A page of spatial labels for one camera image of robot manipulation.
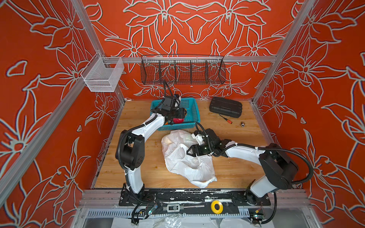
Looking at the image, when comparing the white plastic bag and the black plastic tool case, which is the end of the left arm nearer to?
the white plastic bag

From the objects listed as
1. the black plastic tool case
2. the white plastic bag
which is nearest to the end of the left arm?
the white plastic bag

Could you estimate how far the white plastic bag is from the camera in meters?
0.72

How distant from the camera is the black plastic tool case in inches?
42.0

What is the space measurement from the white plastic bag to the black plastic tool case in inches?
13.6

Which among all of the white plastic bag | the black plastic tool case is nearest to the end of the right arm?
the white plastic bag
